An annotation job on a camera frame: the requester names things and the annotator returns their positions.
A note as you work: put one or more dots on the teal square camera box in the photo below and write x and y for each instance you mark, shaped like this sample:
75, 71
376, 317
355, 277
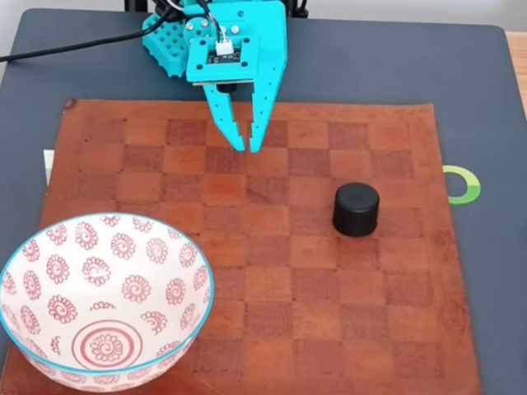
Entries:
197, 70

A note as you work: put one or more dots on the brown leather chessboard mat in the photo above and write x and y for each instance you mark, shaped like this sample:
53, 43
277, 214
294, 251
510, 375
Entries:
288, 267

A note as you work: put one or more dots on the white bowl red flower print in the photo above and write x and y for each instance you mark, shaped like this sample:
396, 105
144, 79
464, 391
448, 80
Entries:
103, 267

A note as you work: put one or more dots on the black cylinder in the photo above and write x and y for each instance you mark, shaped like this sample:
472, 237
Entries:
356, 214

